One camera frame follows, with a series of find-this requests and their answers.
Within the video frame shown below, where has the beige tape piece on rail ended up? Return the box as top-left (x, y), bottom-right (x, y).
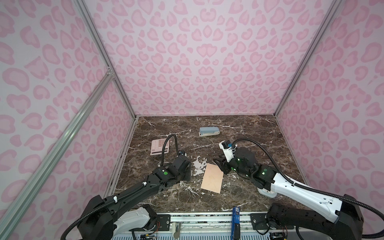
top-left (172, 223), bottom-right (181, 240)

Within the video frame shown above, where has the pink calculator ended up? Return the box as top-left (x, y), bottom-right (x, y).
top-left (150, 139), bottom-right (166, 156)

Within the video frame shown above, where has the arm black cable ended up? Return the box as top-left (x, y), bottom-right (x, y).
top-left (232, 137), bottom-right (384, 239)
top-left (59, 133), bottom-right (181, 240)

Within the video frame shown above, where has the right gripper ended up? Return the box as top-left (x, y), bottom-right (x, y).
top-left (211, 153), bottom-right (252, 178)

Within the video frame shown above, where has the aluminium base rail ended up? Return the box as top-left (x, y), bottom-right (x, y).
top-left (111, 212), bottom-right (329, 240)

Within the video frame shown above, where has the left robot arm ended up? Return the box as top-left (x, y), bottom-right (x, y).
top-left (76, 155), bottom-right (191, 240)

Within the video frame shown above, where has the blue tool on rail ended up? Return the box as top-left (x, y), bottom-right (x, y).
top-left (231, 206), bottom-right (241, 240)

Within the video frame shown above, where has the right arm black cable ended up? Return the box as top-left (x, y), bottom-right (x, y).
top-left (232, 137), bottom-right (384, 239)

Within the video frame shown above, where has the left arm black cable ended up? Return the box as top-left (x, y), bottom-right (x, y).
top-left (59, 133), bottom-right (181, 240)

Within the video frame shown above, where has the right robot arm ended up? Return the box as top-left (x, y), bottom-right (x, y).
top-left (214, 142), bottom-right (364, 240)

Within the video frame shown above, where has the white alarm clock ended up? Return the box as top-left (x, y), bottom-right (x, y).
top-left (258, 188), bottom-right (277, 199)

